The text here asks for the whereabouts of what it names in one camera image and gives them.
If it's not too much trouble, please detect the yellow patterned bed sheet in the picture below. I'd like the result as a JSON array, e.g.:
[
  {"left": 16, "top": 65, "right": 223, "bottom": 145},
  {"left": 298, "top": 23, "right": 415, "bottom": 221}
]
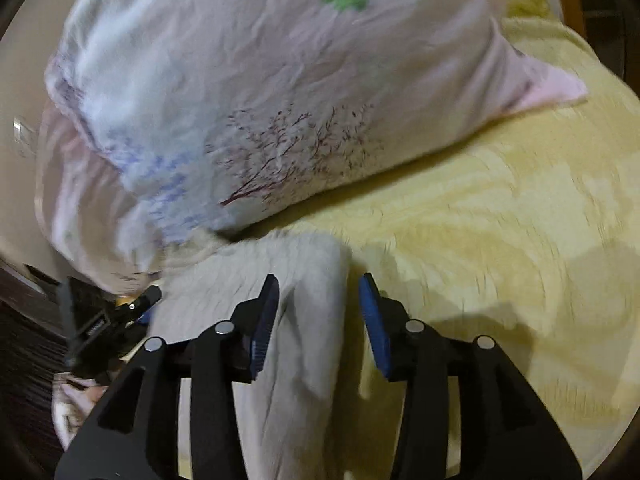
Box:
[{"left": 170, "top": 0, "right": 640, "bottom": 480}]

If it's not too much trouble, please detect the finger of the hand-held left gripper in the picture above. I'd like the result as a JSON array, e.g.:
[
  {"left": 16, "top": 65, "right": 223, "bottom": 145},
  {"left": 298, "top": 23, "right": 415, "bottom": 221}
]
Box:
[{"left": 116, "top": 285, "right": 163, "bottom": 324}]

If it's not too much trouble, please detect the pale printed cloth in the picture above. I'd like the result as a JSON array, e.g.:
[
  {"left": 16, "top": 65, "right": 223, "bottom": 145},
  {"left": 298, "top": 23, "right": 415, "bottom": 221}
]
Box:
[{"left": 51, "top": 374, "right": 113, "bottom": 453}]

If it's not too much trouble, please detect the pink floral pillow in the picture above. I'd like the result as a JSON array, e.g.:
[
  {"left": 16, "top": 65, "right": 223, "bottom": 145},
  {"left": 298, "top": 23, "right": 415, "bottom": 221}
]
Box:
[{"left": 34, "top": 100, "right": 167, "bottom": 295}]

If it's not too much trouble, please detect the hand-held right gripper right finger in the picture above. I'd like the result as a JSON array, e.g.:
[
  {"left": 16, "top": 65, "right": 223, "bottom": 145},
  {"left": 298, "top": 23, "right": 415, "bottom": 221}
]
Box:
[{"left": 359, "top": 272, "right": 583, "bottom": 480}]

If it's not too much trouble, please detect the wall switch plate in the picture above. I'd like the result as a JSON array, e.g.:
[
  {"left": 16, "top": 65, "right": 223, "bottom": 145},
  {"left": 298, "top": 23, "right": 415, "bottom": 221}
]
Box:
[{"left": 12, "top": 116, "right": 40, "bottom": 157}]

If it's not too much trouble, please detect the white pillow with tree print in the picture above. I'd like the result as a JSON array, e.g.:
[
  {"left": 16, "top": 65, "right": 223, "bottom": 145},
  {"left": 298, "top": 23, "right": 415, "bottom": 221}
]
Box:
[{"left": 45, "top": 0, "right": 590, "bottom": 241}]

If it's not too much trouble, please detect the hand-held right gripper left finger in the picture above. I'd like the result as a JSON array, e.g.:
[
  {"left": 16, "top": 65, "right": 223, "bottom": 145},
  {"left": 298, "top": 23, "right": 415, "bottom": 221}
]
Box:
[{"left": 54, "top": 274, "right": 281, "bottom": 480}]

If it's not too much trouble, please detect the grey cable-knit sweater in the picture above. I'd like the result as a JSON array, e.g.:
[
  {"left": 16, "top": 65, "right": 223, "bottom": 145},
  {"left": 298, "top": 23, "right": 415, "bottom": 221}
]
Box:
[{"left": 150, "top": 230, "right": 361, "bottom": 480}]

